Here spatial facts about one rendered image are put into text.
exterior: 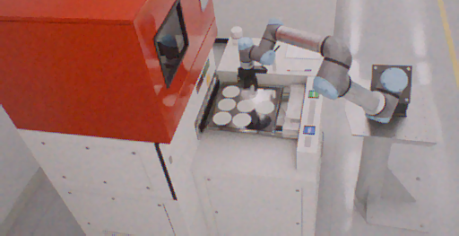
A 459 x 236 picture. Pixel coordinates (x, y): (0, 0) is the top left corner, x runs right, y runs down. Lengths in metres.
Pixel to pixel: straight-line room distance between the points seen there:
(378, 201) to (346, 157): 0.42
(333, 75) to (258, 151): 0.64
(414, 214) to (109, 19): 2.29
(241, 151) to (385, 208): 1.19
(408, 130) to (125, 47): 1.51
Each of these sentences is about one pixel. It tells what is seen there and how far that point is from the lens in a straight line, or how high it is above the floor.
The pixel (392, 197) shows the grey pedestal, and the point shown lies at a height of 0.03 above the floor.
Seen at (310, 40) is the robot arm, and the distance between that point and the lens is 1.89.
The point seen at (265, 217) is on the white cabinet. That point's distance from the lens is 2.40.
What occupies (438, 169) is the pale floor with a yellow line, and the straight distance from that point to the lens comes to 3.32.
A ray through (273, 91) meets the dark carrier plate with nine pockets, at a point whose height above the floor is 0.90.
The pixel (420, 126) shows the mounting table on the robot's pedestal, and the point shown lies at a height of 0.82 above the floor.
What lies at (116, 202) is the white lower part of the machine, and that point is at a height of 0.73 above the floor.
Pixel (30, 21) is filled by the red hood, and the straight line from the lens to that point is 1.61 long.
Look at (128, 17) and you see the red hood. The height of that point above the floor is 1.82.
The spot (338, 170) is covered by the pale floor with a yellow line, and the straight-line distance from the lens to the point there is 3.17.
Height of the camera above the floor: 2.49
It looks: 42 degrees down
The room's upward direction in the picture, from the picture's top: 9 degrees counter-clockwise
